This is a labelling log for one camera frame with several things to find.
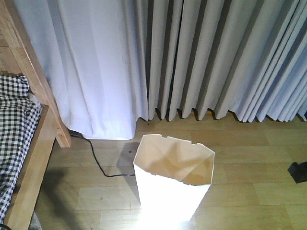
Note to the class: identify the black white checkered blanket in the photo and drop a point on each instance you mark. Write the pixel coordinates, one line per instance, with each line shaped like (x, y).
(19, 117)

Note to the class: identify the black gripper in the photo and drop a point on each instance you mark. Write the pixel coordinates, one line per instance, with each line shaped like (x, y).
(298, 171)

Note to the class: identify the light grey curtain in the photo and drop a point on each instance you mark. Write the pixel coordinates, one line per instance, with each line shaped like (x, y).
(248, 57)

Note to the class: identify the wooden bed frame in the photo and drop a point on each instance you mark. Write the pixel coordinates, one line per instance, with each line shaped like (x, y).
(18, 58)

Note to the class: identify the grey round rug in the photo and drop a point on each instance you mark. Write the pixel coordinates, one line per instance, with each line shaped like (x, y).
(34, 223)

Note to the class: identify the white sheer curtain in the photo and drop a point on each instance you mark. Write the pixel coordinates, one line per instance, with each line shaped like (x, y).
(92, 53)

